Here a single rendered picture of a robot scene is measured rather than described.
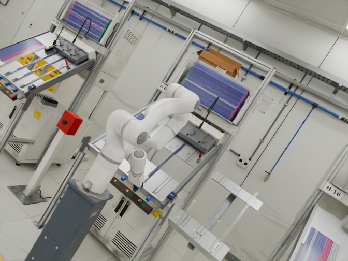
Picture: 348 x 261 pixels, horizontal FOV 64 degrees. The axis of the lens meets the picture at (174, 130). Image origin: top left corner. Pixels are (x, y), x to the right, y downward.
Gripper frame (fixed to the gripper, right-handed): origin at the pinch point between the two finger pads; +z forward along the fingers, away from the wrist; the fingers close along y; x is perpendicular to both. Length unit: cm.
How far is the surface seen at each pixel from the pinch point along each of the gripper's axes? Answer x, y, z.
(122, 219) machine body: -2, -8, 53
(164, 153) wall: 139, -67, 143
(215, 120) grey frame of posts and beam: 80, 8, -10
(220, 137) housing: 72, 18, -6
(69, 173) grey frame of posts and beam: -14, -50, 21
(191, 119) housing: 72, -9, -6
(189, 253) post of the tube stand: -4, 49, 16
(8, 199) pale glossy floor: -48, -83, 52
